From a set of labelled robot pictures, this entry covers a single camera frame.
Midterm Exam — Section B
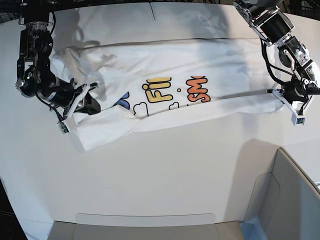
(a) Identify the white printed t-shirt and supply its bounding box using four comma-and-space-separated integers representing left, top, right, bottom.
52, 38, 283, 151

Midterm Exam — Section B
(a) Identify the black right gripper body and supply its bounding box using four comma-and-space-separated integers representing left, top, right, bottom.
48, 82, 98, 125

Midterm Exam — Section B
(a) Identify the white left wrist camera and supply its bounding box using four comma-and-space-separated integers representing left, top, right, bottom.
291, 113, 306, 126

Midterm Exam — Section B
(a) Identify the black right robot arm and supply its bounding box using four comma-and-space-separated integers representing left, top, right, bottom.
15, 0, 101, 131

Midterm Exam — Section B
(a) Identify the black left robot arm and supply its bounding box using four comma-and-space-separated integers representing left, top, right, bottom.
233, 0, 320, 124

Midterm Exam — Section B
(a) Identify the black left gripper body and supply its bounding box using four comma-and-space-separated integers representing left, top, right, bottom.
266, 85, 315, 118

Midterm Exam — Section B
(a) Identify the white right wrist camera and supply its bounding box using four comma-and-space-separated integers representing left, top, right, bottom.
57, 121, 77, 134

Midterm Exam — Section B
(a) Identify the grey cardboard box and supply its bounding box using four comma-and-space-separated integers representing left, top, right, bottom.
48, 148, 320, 240

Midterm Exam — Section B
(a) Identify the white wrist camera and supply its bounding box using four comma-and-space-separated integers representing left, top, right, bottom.
57, 121, 77, 134
291, 113, 306, 126

